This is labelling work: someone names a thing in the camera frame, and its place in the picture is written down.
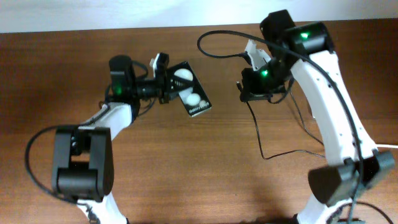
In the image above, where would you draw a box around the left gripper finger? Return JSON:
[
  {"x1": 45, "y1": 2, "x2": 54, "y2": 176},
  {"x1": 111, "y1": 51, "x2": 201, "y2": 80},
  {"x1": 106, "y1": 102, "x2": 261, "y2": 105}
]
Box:
[
  {"x1": 166, "y1": 86, "x2": 193, "y2": 101},
  {"x1": 167, "y1": 67, "x2": 193, "y2": 82}
]

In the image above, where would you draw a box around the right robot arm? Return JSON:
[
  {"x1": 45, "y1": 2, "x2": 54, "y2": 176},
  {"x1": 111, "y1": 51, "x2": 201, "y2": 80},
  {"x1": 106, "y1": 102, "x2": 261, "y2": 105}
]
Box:
[{"x1": 240, "y1": 10, "x2": 395, "y2": 223}]

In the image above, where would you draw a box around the black smartphone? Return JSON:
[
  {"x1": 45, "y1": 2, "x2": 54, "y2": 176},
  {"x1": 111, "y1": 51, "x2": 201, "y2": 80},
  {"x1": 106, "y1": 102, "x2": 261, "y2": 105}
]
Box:
[{"x1": 167, "y1": 62, "x2": 212, "y2": 117}]

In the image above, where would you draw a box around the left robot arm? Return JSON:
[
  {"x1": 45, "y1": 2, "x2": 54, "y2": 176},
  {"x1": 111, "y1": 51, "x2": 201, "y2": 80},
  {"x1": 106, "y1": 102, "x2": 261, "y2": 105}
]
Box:
[{"x1": 52, "y1": 53, "x2": 194, "y2": 223}]

